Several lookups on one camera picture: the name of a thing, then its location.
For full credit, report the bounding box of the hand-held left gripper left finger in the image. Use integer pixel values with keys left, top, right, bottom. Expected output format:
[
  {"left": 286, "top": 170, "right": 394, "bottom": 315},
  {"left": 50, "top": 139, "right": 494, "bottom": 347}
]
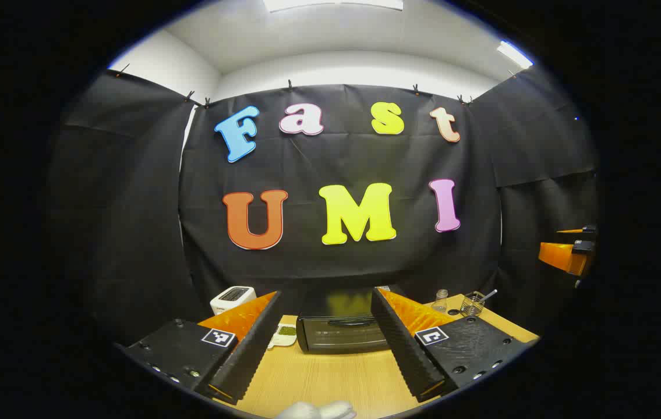
[{"left": 123, "top": 291, "right": 282, "bottom": 406}]

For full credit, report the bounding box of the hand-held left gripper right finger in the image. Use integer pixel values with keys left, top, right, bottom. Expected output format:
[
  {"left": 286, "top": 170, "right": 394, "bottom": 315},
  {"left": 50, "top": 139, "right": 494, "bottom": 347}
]
[{"left": 371, "top": 287, "right": 532, "bottom": 403}]

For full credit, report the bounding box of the black electric oven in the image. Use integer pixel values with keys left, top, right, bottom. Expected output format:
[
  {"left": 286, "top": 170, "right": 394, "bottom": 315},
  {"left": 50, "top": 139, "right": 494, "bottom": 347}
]
[{"left": 296, "top": 287, "right": 392, "bottom": 354}]

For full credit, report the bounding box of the small white dish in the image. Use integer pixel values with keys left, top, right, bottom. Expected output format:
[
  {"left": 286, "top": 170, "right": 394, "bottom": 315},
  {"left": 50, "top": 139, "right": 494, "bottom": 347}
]
[{"left": 269, "top": 323, "right": 297, "bottom": 349}]

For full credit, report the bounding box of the white toaster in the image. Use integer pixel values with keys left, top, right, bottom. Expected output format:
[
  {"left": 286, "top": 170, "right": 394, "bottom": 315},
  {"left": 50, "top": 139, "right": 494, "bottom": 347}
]
[{"left": 210, "top": 286, "right": 257, "bottom": 316}]

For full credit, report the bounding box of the wire mesh holder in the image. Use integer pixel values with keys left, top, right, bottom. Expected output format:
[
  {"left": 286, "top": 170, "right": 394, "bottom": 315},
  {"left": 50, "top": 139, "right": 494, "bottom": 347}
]
[{"left": 459, "top": 291, "right": 485, "bottom": 317}]

